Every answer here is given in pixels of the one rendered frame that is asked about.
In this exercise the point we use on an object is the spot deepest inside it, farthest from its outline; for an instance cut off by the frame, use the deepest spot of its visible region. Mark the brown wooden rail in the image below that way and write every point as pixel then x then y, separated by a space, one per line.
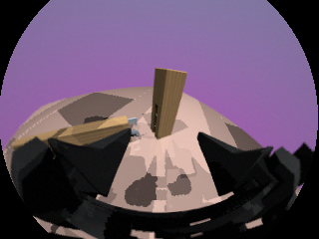
pixel 83 134

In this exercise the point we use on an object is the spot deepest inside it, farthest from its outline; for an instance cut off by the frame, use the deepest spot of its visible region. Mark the brown wooden post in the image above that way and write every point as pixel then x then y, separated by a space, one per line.
pixel 169 85

